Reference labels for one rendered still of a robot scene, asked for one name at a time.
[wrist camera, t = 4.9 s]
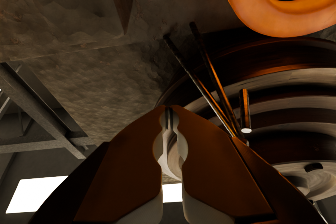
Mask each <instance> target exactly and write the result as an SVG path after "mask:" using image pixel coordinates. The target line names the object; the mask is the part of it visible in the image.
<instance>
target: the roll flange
mask: <svg viewBox="0 0 336 224"><path fill-rule="evenodd" d="M289 46H306V47H317V48H324V49H328V50H332V51H335V52H336V42H334V41H331V40H327V39H322V38H314V37H304V36H297V37H285V38H282V37H272V36H267V35H263V34H260V33H258V32H256V31H252V32H247V33H242V34H238V35H234V36H231V37H228V38H225V39H223V40H220V41H218V42H216V43H214V44H212V45H210V46H208V47H206V49H207V52H208V54H209V56H210V59H211V61H212V63H213V65H215V64H217V63H220V62H222V61H225V60H227V59H230V58H233V57H236V56H239V55H242V54H246V53H250V52H254V51H258V50H263V49H269V48H277V47H289ZM187 62H188V63H189V65H190V66H191V67H192V69H193V70H194V72H195V73H196V74H198V73H200V72H201V71H203V70H205V69H207V67H206V64H205V62H204V59H203V57H202V55H201V52H200V51H199V52H198V53H196V54H195V55H194V56H192V57H191V58H190V59H189V60H188V61H187ZM189 79H190V76H189V75H188V73H187V72H186V71H185V69H184V68H183V66H181V67H180V68H179V70H178V71H177V72H176V73H175V75H174V76H173V78H172V79H171V81H170V83H169V86H168V88H167V89H166V90H165V91H164V92H163V94H162V95H161V97H160V98H159V100H158V101H157V103H156V105H155V107H154V109H155V108H157V107H159V106H162V105H163V104H164V102H165V101H166V100H167V99H168V97H169V96H170V95H171V94H172V93H173V92H174V91H175V90H176V89H177V88H178V87H179V86H181V85H182V84H183V83H184V82H186V81H187V80H189Z"/></svg>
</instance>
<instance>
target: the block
mask: <svg viewBox="0 0 336 224"><path fill-rule="evenodd" d="M32 1H33V2H34V4H35V5H36V7H37V8H38V10H39V12H40V13H41V15H42V16H43V18H44V19H45V21H46V23H47V24H48V26H49V27H50V29H51V30H52V32H53V33H54V35H55V37H56V38H57V40H58V41H59V42H60V43H62V44H63V45H66V46H74V45H80V44H87V43H94V42H101V41H108V40H114V39H119V38H121V37H123V36H125V35H126V34H127V32H128V27H129V22H130V17H131V12H132V7H133V2H134V0H32Z"/></svg>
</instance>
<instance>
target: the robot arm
mask: <svg viewBox="0 0 336 224"><path fill-rule="evenodd" d="M169 119H170V128H171V130H173V131H174V132H175V133H176V134H177V152H178V154H179V155H180V156H181V157H182V158H183V159H184V161H185V162H184V164H183V165H182V168H181V195H182V203H183V211H184V216H185V219H186V220H187V221H188V222H189V223H190V224H328V223H327V221H326V220H325V219H324V217H323V216H322V215H321V214H320V212H319V211H318V210H317V209H316V208H315V206H314V205H313V204H312V203H311V202H310V201H309V200H308V198H307V197H306V196H305V195H304V194H303V193H302V192H301V191H300V190H299V189H298V188H297V187H296V186H295V185H294V184H293V183H292V182H290V181H289V180H288V179H287V178H286V177H285V176H284V175H282V174H281V173H280V172H279V171H278V170H276V169H275V168H274V167H273V166H272V165H270V164H269V163H268V162H267V161H265V160H264V159H263V158H262V157H261V156H259V155H258V154H257V153H256V152H255V151H253V150H252V149H251V148H250V147H249V146H247V145H246V144H245V143H244V142H243V141H241V140H240V139H239V138H238V137H230V136H229V135H228V134H226V133H225V132H224V131H223V130H222V129H220V128H219V127H217V126H216V125H215V124H213V123H211V122H210V121H208V120H206V119H205V118H203V117H201V116H199V115H197V114H195V113H193V112H191V111H189V110H187V109H185V108H183V107H181V106H179V105H172V106H165V105H161V106H158V107H157V108H155V109H153V110H152V111H150V112H148V113H147V114H145V115H144V116H142V117H140V118H139V119H137V120H135V121H134V122H132V123H131V124H129V125H128V126H127V127H125V128H124V129H123V130H122V131H120V132H119V133H118V134H117V135H116V136H115V137H114V138H113V139H112V140H111V141H110V142H108V141H104V142H103V143H102V144H101V145H100V146H99V147H98V148H97V149H96V150H95V151H94V152H93V153H92V154H91V155H90V156H89V157H88V158H87V159H86V160H84V161H83V162H82V163H81V164H80V165H79V166H78V167H77V168H76V169H75V170H74V171H73V172H72V173H71V174H70V175H69V176H68V177H67V178H66V179H65V180H64V181H63V182H62V183H61V184H60V185H59V186H58V187H57V188H56V189H55V190H54V191H53V192H52V193H51V194H50V195H49V197H48V198H47V199H46V200H45V201H44V202H43V204H42V205H41V206H40V207H39V209H38V210H37V211H36V213H35V214H34V215H33V217H32V218H31V219H30V221H29V222H28V224H159V223H160V222H161V220H162V218H163V202H164V192H163V176H162V167H161V166H160V164H159V163H158V161H159V159H160V157H161V156H162V155H163V154H164V143H163V134H164V133H165V132H166V130H169Z"/></svg>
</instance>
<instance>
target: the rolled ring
mask: <svg viewBox="0 0 336 224"><path fill-rule="evenodd" d="M228 2H229V3H230V5H231V7H232V8H233V10H234V12H235V13H236V15H237V16H238V18H239V19H240V20H241V21H242V22H243V23H244V24H245V25H246V26H247V27H249V28H250V29H252V30H253V31H255V32H257V33H260V34H262V35H266V36H270V37H276V38H293V37H300V36H305V35H309V34H312V33H315V32H318V31H321V30H324V29H326V28H329V27H331V26H333V25H335V24H336V0H294V1H278V0H228Z"/></svg>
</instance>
